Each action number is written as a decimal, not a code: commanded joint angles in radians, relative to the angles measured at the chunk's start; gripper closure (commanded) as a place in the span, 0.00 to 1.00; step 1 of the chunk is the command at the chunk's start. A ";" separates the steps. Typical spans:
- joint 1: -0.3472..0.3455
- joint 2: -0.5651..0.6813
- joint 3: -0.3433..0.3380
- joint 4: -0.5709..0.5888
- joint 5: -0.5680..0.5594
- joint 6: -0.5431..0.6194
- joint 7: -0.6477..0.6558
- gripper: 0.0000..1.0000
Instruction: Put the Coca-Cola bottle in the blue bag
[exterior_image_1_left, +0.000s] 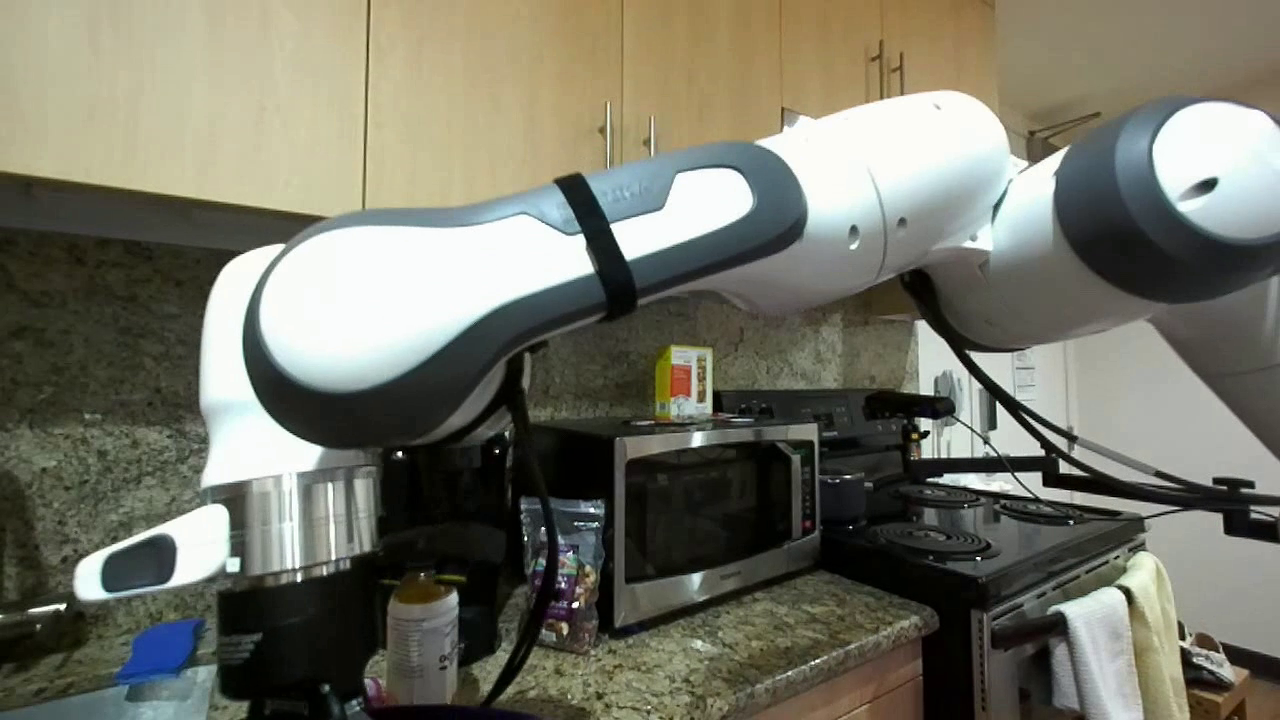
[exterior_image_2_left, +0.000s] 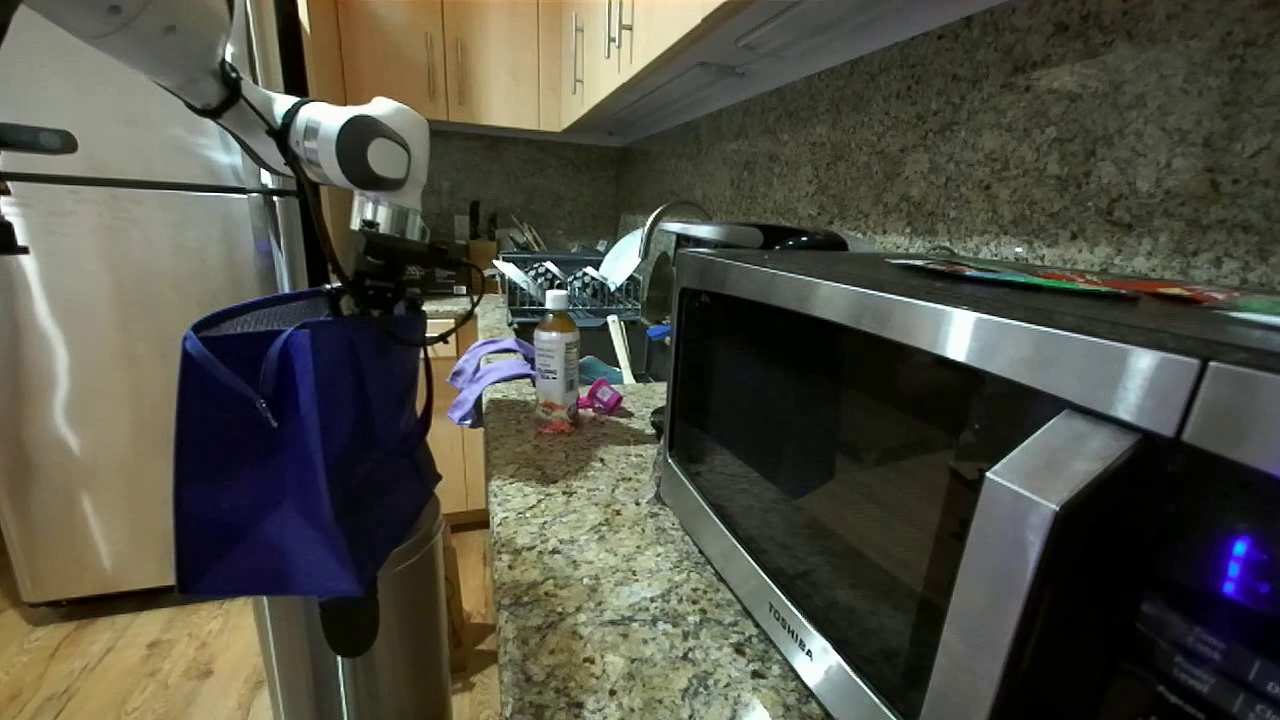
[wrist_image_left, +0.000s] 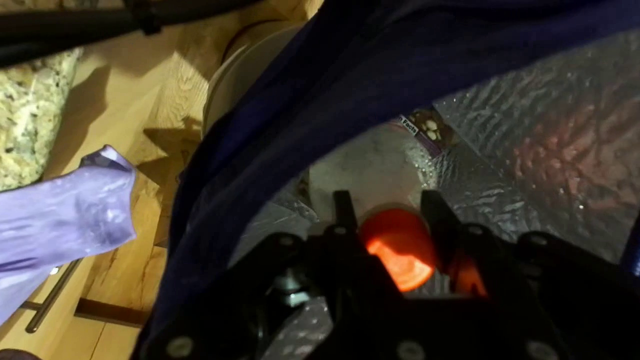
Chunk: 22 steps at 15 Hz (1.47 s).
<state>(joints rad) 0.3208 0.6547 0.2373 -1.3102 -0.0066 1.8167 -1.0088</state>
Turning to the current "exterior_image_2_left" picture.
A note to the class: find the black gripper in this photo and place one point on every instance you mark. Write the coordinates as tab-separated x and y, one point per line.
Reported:
384	273

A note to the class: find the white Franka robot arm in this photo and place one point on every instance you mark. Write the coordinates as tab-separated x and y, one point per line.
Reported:
345	147

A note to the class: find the purple cloth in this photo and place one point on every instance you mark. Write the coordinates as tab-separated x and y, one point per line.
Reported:
483	364

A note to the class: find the blue cloth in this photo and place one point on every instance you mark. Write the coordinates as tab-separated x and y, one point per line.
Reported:
295	455

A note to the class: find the wooden base cabinet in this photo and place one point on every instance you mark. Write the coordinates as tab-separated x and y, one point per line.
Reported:
460	464

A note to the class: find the white plate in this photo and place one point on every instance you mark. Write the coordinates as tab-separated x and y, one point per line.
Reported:
623	257

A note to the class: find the round pot lid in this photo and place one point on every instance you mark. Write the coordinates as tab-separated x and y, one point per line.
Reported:
659	273

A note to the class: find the stainless steel refrigerator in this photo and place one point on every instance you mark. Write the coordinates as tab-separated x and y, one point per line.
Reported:
105	372

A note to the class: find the stainless steel trash can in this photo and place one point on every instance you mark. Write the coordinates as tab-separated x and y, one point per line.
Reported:
401	625

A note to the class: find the black pan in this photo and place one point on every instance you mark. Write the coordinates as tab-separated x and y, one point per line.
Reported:
761	237

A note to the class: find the stainless steel microwave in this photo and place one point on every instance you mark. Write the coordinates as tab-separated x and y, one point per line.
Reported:
864	464

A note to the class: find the colourful flyer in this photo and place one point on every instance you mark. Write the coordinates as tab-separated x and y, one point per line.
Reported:
1064	282

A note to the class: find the wooden wall cabinet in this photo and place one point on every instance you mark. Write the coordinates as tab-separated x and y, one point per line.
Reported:
505	55

